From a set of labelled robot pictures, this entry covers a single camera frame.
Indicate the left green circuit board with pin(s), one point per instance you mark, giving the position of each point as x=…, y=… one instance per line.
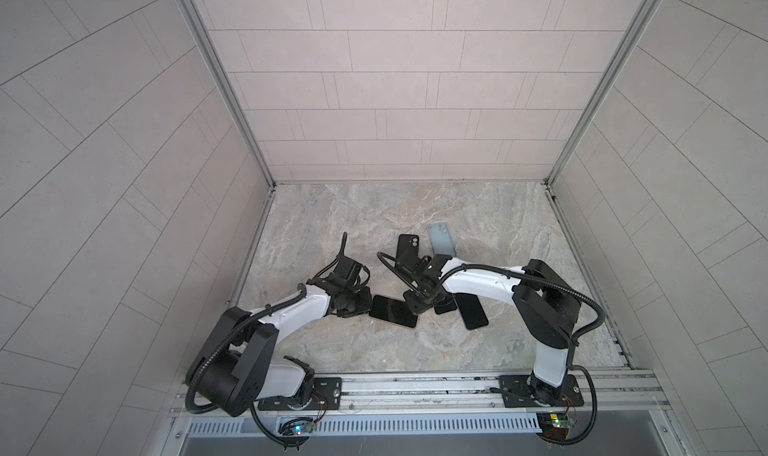
x=298, y=427

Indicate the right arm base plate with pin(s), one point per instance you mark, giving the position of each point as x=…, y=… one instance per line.
x=526, y=391

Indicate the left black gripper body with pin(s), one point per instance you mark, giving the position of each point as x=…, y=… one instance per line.
x=354, y=302

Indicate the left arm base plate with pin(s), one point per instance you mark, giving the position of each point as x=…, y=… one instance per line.
x=322, y=393

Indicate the aluminium mounting rail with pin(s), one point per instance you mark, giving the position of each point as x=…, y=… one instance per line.
x=455, y=392

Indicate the purple phone black screen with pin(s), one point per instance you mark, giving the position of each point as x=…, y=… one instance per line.
x=392, y=311

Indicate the black phone case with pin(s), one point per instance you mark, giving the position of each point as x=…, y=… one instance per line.
x=407, y=252

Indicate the green circuit board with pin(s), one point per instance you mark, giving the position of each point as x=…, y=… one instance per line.
x=298, y=427
x=556, y=426

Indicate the right green circuit board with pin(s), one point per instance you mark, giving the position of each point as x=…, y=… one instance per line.
x=556, y=426

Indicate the light blue phone case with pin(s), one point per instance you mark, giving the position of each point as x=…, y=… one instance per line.
x=441, y=240

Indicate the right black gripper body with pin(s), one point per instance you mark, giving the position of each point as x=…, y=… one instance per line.
x=418, y=302

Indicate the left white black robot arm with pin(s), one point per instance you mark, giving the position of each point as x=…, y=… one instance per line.
x=236, y=366

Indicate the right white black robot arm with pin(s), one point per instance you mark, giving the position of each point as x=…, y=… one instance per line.
x=548, y=306

